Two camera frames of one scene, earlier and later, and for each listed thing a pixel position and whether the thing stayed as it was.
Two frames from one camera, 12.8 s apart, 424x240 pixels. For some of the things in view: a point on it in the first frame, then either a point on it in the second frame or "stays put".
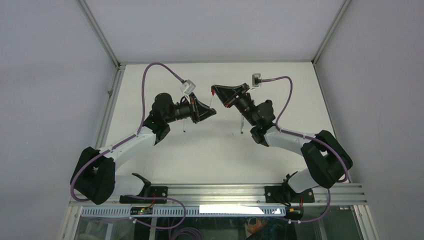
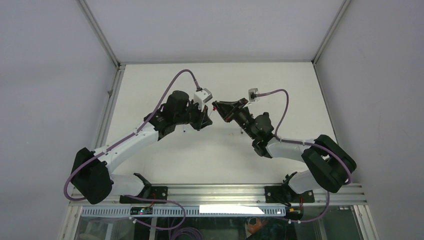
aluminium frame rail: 344,195 stays put
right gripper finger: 225,93 to 227,109
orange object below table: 255,228 stays put
